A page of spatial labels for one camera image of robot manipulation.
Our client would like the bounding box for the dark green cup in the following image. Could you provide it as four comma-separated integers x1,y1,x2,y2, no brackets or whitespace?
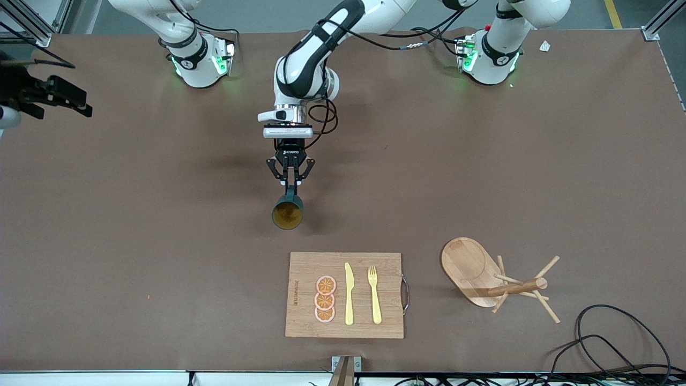
271,185,305,231

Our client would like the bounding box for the silver arm base connector block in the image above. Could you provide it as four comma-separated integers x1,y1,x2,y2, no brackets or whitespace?
212,36,237,77
454,34,479,73

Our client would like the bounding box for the brown table cover mat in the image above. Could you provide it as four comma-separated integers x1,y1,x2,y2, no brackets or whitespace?
0,28,686,373

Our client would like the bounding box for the yellow plastic knife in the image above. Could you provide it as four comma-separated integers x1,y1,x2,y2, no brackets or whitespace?
344,262,355,326

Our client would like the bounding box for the yellow plastic fork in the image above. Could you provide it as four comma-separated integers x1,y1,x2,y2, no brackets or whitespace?
368,265,383,325

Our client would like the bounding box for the wooden mug tree stand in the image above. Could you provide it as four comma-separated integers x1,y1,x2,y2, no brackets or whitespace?
441,237,562,324

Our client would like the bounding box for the aluminium frame profile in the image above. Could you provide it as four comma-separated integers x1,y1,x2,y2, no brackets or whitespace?
640,0,686,42
0,0,73,49

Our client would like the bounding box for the black arm base cable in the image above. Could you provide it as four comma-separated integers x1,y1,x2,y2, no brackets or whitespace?
170,0,240,38
410,26,463,49

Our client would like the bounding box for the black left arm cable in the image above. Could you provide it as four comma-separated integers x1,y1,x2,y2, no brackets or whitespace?
305,11,467,146

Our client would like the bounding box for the grey metal bracket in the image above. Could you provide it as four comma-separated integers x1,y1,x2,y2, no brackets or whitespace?
331,355,362,373

